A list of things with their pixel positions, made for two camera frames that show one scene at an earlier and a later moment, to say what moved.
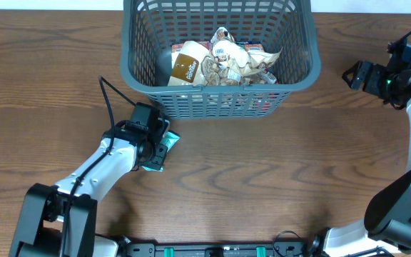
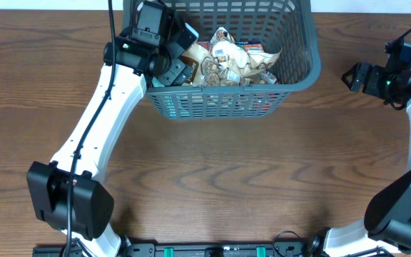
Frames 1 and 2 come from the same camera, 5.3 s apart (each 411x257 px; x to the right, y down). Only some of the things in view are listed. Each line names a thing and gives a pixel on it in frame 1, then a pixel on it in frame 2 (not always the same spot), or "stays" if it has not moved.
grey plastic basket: [149, 28] stays
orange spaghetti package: [224, 103] stays
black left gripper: [157, 159] -> [173, 73]
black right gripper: [370, 86] stays
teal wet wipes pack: [168, 138] -> [156, 83]
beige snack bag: [262, 76] stays
